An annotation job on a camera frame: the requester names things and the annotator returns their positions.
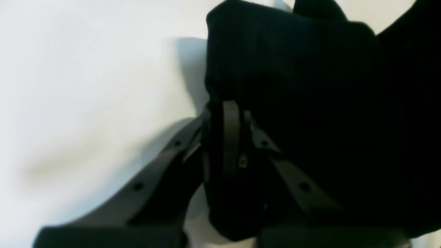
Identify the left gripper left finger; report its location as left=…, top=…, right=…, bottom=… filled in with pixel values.
left=33, top=103, right=223, bottom=248

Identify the black T-shirt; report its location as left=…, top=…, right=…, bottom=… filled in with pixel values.
left=205, top=0, right=440, bottom=238

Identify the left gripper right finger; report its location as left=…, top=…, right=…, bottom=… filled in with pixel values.
left=222, top=101, right=410, bottom=248

